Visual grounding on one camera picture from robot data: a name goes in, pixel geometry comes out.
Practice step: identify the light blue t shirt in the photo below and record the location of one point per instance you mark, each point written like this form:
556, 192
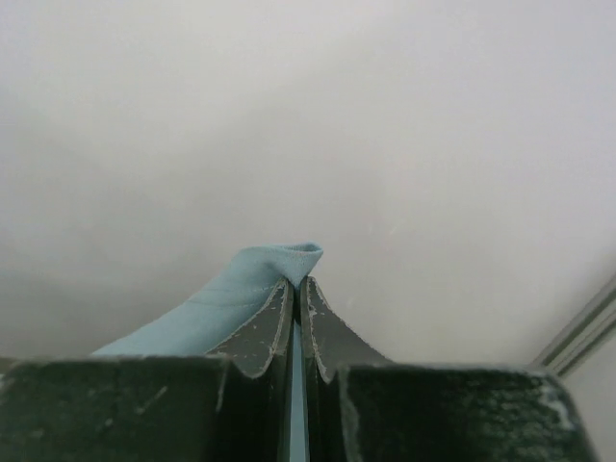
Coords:
231, 308

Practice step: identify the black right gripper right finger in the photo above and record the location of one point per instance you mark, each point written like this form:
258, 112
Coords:
363, 406

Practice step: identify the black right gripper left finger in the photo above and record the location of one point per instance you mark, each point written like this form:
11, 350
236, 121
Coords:
103, 409

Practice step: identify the right corner aluminium profile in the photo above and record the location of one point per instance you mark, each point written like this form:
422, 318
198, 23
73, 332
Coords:
582, 336

